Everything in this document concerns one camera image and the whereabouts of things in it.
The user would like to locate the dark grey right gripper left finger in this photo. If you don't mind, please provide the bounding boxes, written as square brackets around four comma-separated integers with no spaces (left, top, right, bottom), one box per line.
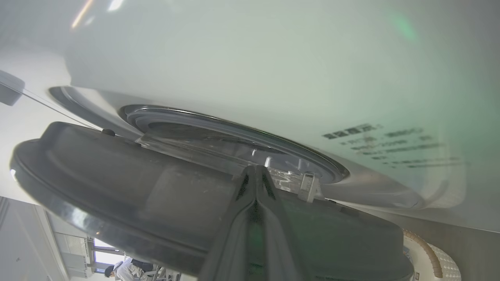
[199,165,257,281]

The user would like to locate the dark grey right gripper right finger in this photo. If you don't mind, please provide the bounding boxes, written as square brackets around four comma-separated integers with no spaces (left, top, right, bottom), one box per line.
[256,165,313,281]

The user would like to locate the dark round washing machine door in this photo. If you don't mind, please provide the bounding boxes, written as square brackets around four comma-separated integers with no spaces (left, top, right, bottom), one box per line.
[10,121,414,281]

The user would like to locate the cream perforated laundry basket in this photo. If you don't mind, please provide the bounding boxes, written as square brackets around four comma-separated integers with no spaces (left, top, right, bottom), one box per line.
[402,228,462,281]

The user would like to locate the white front-load washing machine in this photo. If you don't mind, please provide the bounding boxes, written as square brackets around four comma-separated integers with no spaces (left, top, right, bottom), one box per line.
[0,0,500,235]

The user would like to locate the person in white shirt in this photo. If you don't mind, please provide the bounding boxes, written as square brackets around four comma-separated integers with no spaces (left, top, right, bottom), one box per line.
[104,258,155,281]

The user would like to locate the bright window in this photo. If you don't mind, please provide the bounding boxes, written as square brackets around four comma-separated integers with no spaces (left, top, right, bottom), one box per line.
[93,238,125,274]

